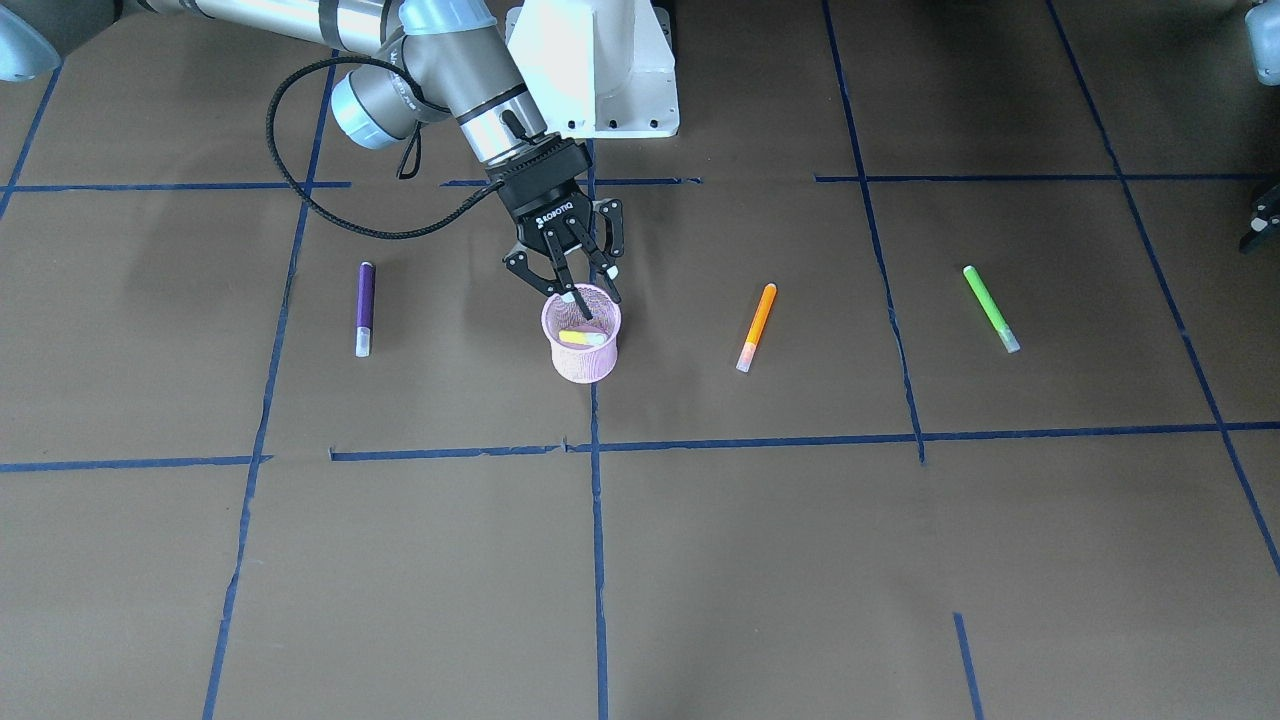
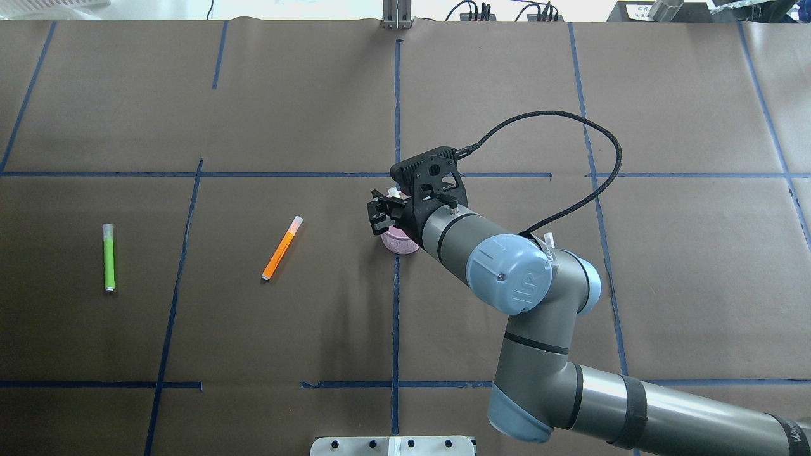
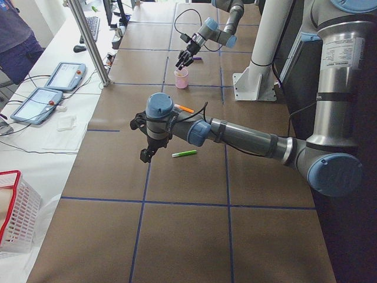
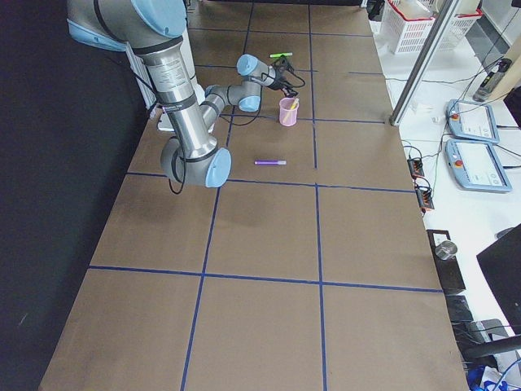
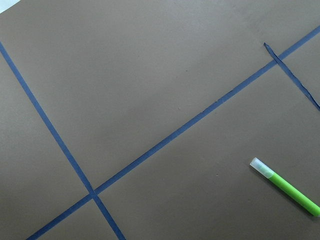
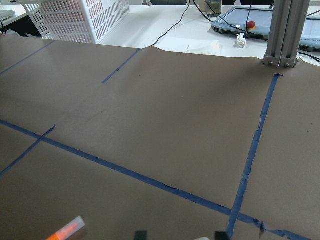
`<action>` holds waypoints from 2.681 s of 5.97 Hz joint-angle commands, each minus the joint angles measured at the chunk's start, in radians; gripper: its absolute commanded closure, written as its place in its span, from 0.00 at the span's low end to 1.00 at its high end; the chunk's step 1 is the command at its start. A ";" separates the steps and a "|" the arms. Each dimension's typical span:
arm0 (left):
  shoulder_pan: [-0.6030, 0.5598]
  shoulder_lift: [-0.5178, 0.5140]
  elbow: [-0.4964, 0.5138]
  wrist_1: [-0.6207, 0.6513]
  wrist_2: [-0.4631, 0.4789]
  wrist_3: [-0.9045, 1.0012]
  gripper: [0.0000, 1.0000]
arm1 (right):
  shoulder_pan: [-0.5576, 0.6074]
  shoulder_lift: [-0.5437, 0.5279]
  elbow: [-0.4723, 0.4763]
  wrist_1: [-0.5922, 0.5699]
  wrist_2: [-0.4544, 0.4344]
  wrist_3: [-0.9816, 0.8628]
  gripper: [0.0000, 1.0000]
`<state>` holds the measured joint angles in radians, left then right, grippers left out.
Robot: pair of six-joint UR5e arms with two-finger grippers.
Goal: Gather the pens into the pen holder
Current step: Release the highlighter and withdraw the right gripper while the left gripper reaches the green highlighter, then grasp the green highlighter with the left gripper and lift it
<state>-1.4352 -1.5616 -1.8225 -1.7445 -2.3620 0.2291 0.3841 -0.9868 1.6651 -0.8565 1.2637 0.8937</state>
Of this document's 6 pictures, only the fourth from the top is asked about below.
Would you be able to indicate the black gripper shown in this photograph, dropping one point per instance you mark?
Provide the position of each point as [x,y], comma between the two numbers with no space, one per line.
[278,76]

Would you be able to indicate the green highlighter pen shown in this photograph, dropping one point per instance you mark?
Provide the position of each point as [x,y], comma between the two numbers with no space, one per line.
[280,55]

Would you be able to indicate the yellow highlighter pen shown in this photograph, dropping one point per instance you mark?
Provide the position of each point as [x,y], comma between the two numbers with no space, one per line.
[292,108]

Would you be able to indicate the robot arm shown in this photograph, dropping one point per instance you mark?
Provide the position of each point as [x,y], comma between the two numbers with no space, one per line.
[153,30]

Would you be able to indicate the purple highlighter pen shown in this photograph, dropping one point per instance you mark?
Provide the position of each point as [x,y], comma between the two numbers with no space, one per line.
[270,162]

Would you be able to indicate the red white plastic basket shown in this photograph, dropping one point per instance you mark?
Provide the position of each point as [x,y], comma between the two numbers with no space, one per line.
[405,25]

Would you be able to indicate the white pillar with base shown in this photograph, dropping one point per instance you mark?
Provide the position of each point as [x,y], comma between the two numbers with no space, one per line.
[177,73]

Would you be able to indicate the orange black power strip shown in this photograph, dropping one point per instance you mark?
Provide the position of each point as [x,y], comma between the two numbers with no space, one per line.
[415,167]

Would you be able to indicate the upper teach pendant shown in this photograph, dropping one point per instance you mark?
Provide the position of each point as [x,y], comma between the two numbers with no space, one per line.
[472,121]

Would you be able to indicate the teach pendant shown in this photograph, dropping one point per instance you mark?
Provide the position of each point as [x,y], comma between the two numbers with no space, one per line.
[476,166]
[472,121]

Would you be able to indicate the lower teach pendant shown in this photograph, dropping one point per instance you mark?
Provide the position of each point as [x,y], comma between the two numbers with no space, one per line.
[476,166]

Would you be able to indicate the metal cup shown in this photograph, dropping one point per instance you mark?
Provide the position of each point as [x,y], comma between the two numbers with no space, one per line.
[446,250]

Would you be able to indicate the black monitor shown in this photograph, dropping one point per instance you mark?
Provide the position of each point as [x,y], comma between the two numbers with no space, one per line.
[500,265]

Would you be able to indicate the aluminium frame post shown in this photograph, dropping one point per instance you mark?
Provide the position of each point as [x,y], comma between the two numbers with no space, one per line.
[431,45]

